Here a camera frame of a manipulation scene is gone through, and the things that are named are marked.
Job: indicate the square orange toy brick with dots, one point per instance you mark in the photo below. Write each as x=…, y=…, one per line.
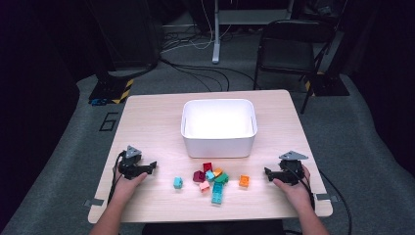
x=244, y=181

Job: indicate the person's dark pants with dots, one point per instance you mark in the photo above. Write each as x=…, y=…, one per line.
x=212, y=228

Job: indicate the dark curtain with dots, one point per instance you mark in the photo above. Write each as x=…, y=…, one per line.
x=32, y=98
x=391, y=98

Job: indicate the small blue object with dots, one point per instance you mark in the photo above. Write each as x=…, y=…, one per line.
x=98, y=102

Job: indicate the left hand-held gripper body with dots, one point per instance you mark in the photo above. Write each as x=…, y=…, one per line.
x=130, y=166

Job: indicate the white plastic bin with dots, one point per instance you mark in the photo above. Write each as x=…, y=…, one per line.
x=218, y=148

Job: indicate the small teal toy brick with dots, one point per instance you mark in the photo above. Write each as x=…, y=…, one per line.
x=210, y=176

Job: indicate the small light blue toy brick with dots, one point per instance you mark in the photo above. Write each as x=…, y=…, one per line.
x=177, y=183

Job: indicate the maroon toy brick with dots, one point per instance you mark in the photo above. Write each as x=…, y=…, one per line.
x=197, y=176

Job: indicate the white desk frame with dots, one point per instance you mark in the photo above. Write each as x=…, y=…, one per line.
x=216, y=39

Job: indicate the long turquoise toy brick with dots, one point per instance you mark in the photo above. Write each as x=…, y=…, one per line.
x=217, y=195

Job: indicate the grey tape strip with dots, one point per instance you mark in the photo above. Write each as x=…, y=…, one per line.
x=94, y=202
x=326, y=197

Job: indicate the small orange toy brick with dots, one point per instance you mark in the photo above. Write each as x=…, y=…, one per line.
x=218, y=171

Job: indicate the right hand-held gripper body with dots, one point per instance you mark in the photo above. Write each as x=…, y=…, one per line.
x=292, y=171

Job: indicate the person's left hand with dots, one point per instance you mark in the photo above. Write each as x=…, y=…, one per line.
x=125, y=189

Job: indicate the red toy brick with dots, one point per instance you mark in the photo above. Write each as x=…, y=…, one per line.
x=207, y=166

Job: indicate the black folding chair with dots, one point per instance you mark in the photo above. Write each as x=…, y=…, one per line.
x=284, y=52

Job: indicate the person's right hand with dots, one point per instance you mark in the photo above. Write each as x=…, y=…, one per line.
x=298, y=196

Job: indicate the black stand base yellow stripes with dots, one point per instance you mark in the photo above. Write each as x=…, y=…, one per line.
x=109, y=89

